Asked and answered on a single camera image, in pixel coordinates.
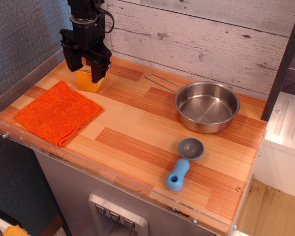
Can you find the orange knitted cloth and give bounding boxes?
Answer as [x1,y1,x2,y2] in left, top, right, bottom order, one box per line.
[14,81,104,147]

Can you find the dark right shelf post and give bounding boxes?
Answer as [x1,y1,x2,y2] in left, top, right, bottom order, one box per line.
[261,24,295,121]

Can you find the yellow cheese wedge toy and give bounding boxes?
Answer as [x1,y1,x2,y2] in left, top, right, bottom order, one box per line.
[76,70,105,92]

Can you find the blue grey toy scoop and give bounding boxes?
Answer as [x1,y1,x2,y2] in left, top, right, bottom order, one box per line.
[165,138,205,191]

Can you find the white cabinet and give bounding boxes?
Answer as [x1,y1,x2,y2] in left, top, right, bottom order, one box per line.
[253,92,295,196]

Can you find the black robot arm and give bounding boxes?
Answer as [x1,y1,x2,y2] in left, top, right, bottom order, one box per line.
[59,0,115,83]

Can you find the yellow object bottom left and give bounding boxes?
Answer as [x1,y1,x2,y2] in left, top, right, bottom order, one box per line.
[3,225,28,236]

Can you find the brass screw in tabletop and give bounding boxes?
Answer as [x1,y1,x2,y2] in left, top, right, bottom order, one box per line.
[236,187,243,192]

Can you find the stainless steel pan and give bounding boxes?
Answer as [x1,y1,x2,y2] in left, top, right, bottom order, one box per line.
[145,73,240,134]

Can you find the silver dispenser button panel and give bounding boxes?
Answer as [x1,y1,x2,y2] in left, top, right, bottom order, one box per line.
[88,193,149,236]

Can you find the grey toy fridge cabinet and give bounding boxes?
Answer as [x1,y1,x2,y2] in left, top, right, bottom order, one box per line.
[35,151,213,236]

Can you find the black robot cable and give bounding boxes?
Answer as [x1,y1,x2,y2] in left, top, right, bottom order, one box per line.
[97,7,115,34]

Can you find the clear acrylic table guard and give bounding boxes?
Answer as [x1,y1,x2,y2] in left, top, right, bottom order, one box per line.
[0,56,266,236]

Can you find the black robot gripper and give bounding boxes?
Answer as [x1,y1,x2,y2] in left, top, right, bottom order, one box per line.
[60,13,112,83]

